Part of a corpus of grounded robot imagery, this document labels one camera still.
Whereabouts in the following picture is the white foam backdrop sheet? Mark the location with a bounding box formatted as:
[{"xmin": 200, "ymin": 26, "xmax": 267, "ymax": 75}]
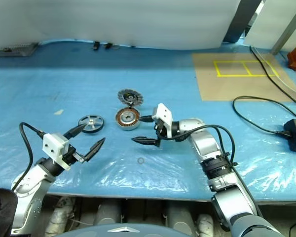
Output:
[{"xmin": 0, "ymin": 0, "xmax": 243, "ymax": 51}]

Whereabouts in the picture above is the black cloth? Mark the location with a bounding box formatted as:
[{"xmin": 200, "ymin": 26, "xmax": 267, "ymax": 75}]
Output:
[{"xmin": 0, "ymin": 187, "xmax": 19, "ymax": 237}]

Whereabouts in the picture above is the silver pulley wheel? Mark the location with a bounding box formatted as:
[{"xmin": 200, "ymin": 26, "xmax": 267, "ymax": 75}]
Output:
[{"xmin": 77, "ymin": 114, "xmax": 106, "ymax": 135}]

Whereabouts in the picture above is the copper wound motor stator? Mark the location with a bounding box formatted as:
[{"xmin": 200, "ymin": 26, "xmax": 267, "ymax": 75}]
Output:
[{"xmin": 115, "ymin": 108, "xmax": 141, "ymax": 131}]

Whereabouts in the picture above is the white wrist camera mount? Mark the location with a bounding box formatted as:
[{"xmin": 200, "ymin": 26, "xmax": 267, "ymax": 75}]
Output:
[
  {"xmin": 41, "ymin": 132, "xmax": 71, "ymax": 171},
  {"xmin": 151, "ymin": 103, "xmax": 174, "ymax": 138}
]

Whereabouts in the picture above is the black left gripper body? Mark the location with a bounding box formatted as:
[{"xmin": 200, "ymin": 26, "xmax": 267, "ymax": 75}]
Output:
[{"xmin": 62, "ymin": 134, "xmax": 86, "ymax": 167}]

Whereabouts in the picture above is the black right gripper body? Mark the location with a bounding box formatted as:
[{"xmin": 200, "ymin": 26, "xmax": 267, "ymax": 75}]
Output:
[{"xmin": 153, "ymin": 118, "xmax": 168, "ymax": 148}]

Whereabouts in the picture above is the long black cable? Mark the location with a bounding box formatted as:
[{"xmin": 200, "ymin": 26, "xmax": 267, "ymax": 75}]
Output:
[{"xmin": 249, "ymin": 44, "xmax": 296, "ymax": 107}]

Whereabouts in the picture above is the white cable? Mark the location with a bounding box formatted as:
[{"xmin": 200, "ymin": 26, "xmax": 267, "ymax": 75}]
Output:
[{"xmin": 251, "ymin": 46, "xmax": 296, "ymax": 96}]

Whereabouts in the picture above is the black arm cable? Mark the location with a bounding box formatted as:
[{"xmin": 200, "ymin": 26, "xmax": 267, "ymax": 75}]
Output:
[
  {"xmin": 11, "ymin": 122, "xmax": 47, "ymax": 191},
  {"xmin": 157, "ymin": 124, "xmax": 261, "ymax": 218}
]

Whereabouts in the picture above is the black adapter power cable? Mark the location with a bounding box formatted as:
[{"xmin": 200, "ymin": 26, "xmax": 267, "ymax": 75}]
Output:
[{"xmin": 232, "ymin": 95, "xmax": 291, "ymax": 136}]

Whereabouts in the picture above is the finned grey motor cover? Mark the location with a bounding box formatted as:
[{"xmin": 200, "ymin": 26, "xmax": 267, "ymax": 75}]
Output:
[{"xmin": 117, "ymin": 88, "xmax": 145, "ymax": 108}]

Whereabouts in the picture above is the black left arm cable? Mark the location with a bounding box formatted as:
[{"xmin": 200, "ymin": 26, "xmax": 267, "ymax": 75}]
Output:
[{"xmin": 11, "ymin": 122, "xmax": 47, "ymax": 191}]

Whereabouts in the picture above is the white wrapped pipe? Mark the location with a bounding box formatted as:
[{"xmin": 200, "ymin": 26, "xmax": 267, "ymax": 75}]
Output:
[
  {"xmin": 45, "ymin": 197, "xmax": 75, "ymax": 236},
  {"xmin": 196, "ymin": 213, "xmax": 216, "ymax": 237}
]

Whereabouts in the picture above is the grey robot torso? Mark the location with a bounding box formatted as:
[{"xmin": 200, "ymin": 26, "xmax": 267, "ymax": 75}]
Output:
[{"xmin": 63, "ymin": 223, "xmax": 181, "ymax": 237}]

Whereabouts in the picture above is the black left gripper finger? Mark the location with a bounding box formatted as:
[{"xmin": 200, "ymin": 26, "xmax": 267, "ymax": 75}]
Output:
[
  {"xmin": 83, "ymin": 137, "xmax": 107, "ymax": 162},
  {"xmin": 64, "ymin": 123, "xmax": 86, "ymax": 140}
]

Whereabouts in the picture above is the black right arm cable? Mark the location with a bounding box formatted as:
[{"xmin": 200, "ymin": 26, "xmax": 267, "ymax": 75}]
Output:
[{"xmin": 157, "ymin": 124, "xmax": 261, "ymax": 218}]

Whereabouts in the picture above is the brown cardboard mat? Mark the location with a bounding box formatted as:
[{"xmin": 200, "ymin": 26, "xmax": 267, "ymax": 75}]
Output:
[{"xmin": 192, "ymin": 52, "xmax": 296, "ymax": 102}]

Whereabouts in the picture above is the aluminium frame post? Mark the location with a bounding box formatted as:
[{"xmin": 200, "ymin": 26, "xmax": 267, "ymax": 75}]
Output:
[{"xmin": 270, "ymin": 0, "xmax": 296, "ymax": 55}]

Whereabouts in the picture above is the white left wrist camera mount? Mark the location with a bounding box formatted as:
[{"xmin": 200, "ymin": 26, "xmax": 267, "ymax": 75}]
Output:
[{"xmin": 41, "ymin": 132, "xmax": 71, "ymax": 171}]

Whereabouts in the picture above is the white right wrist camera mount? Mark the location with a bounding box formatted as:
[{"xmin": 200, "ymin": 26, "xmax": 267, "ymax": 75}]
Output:
[{"xmin": 151, "ymin": 103, "xmax": 174, "ymax": 138}]

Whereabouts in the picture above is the dark blue frame post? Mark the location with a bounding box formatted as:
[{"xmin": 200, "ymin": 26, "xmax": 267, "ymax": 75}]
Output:
[{"xmin": 222, "ymin": 0, "xmax": 262, "ymax": 43}]

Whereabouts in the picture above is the blue plastic table sheet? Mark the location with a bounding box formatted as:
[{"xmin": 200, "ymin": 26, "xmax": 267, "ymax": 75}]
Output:
[{"xmin": 0, "ymin": 38, "xmax": 296, "ymax": 203}]

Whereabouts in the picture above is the grey pipe under table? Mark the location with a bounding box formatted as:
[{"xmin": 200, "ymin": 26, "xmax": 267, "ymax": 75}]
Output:
[
  {"xmin": 165, "ymin": 200, "xmax": 196, "ymax": 231},
  {"xmin": 95, "ymin": 199, "xmax": 124, "ymax": 226}
]

